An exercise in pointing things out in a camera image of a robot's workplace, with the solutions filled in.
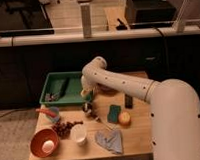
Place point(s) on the blue cup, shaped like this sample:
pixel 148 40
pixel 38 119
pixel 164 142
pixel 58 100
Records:
pixel 55 111

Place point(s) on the white egg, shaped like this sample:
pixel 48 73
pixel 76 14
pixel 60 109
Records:
pixel 47 146

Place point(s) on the small grey object in tray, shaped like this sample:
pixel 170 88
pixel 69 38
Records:
pixel 51 97

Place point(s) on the purple bowl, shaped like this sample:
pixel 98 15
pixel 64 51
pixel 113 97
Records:
pixel 105 88

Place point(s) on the wooden table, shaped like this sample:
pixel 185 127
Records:
pixel 136 138

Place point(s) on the dark tool in tray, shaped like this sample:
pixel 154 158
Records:
pixel 64 87

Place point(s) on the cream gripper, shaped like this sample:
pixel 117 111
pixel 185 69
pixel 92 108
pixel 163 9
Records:
pixel 87 84

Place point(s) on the orange bowl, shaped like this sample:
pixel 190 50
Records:
pixel 39 138

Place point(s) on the blue grey cloth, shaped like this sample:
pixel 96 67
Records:
pixel 111 142

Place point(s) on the green plastic tray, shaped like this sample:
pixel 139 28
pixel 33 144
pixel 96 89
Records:
pixel 72 95

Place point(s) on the black rectangular block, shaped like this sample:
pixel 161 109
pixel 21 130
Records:
pixel 128 101

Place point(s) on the bunch of dark grapes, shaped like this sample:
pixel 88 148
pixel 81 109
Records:
pixel 63 129

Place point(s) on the white cup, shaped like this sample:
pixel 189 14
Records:
pixel 79 134

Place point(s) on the green sponge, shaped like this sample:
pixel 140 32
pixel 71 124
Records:
pixel 113 113

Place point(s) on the grey upright post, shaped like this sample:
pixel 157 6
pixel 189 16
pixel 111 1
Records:
pixel 86 19

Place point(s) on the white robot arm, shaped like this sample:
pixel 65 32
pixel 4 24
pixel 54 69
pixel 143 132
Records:
pixel 175 109

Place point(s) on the yellow banana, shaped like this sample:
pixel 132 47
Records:
pixel 84 92

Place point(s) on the orange fruit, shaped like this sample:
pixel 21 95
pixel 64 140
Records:
pixel 124 118

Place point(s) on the white horizontal rail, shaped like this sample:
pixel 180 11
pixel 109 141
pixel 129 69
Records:
pixel 101 35

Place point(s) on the metal measuring cup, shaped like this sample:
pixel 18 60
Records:
pixel 90 112

